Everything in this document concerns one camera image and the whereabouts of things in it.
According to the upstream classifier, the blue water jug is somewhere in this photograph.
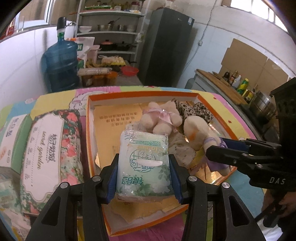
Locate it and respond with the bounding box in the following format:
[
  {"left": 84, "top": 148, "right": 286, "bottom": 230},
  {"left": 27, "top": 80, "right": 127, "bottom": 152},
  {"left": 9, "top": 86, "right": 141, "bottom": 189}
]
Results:
[{"left": 41, "top": 16, "right": 79, "bottom": 93}]

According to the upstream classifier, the wooden cutting board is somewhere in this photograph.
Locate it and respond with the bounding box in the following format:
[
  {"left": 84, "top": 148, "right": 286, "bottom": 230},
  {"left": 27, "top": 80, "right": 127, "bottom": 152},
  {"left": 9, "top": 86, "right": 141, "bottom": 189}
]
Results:
[{"left": 195, "top": 69, "right": 247, "bottom": 105}]

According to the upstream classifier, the plush bear pink dress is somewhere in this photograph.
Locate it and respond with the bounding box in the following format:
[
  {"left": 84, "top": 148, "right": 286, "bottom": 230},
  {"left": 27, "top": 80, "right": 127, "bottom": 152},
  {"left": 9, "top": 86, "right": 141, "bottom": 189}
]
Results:
[{"left": 140, "top": 101, "right": 183, "bottom": 136}]

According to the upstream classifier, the white flour bag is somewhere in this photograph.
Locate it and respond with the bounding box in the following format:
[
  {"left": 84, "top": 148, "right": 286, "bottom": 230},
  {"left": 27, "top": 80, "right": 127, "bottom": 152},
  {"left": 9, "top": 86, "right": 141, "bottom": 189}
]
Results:
[{"left": 74, "top": 37, "right": 95, "bottom": 63}]

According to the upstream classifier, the small green tissue packet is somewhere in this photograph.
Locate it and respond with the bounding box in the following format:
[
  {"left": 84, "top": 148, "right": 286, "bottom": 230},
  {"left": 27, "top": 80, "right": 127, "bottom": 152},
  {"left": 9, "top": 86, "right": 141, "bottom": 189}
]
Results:
[{"left": 116, "top": 130, "right": 174, "bottom": 202}]

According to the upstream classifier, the floral tissue pack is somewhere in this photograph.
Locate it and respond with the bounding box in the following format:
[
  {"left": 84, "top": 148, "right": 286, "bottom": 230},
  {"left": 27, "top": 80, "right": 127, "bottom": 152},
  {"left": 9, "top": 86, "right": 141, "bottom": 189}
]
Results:
[{"left": 20, "top": 109, "right": 83, "bottom": 216}]

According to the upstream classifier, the colourful cartoon bed sheet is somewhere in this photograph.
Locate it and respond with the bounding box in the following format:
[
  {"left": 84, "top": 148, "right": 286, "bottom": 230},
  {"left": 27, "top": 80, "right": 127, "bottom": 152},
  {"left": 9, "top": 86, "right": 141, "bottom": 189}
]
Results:
[{"left": 1, "top": 86, "right": 260, "bottom": 240}]

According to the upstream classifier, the red plastic basket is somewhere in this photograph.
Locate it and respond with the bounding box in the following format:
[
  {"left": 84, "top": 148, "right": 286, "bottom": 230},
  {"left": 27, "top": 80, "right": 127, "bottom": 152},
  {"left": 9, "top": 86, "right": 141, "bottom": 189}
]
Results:
[{"left": 121, "top": 66, "right": 139, "bottom": 76}]

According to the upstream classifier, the leopard print cloth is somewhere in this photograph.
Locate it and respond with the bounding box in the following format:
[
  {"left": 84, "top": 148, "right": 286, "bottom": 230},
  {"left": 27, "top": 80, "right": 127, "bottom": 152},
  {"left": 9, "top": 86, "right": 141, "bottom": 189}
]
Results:
[{"left": 172, "top": 98, "right": 214, "bottom": 123}]

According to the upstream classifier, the egg tray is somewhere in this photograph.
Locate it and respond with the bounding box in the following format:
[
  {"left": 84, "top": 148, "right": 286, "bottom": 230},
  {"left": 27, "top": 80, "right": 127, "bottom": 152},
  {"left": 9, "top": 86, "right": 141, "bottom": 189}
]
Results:
[{"left": 99, "top": 56, "right": 126, "bottom": 66}]

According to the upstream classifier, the green white tissue pack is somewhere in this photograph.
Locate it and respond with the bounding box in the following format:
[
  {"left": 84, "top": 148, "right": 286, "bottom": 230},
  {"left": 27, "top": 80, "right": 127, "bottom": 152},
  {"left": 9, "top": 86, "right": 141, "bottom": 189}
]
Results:
[{"left": 1, "top": 114, "right": 32, "bottom": 175}]

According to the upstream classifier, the plush bear purple dress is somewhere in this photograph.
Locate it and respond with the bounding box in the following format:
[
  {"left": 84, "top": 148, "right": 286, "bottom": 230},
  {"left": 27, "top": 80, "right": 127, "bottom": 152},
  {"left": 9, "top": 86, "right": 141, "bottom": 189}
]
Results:
[{"left": 184, "top": 116, "right": 230, "bottom": 176}]

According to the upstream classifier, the steel pot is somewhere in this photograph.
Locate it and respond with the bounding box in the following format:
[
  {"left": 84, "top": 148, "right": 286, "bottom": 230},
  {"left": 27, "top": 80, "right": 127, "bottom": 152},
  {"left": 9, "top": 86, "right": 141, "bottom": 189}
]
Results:
[{"left": 249, "top": 91, "right": 276, "bottom": 119}]

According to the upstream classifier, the person's right hand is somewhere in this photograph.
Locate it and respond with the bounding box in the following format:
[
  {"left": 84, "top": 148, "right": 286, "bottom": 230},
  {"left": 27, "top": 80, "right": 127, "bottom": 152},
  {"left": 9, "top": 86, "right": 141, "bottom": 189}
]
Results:
[{"left": 261, "top": 189, "right": 296, "bottom": 215}]

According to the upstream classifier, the orange cardboard box tray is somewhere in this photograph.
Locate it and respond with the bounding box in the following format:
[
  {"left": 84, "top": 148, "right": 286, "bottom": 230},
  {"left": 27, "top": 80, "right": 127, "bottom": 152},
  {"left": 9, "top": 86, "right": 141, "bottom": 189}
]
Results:
[{"left": 86, "top": 90, "right": 239, "bottom": 237}]

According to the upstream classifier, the white metal shelf rack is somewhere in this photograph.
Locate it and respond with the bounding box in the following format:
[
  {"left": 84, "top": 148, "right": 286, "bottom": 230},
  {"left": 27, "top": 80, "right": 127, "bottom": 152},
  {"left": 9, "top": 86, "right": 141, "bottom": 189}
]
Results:
[{"left": 74, "top": 1, "right": 145, "bottom": 66}]

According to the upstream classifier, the black refrigerator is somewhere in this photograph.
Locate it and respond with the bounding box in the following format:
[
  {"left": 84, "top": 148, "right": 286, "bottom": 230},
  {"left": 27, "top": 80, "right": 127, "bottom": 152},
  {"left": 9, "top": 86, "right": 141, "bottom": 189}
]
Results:
[{"left": 138, "top": 8, "right": 195, "bottom": 87}]

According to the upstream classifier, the green yellow bottle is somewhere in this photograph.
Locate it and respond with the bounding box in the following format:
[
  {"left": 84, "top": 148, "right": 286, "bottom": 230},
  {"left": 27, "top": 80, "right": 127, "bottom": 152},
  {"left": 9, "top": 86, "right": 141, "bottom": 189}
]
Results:
[{"left": 237, "top": 78, "right": 249, "bottom": 95}]

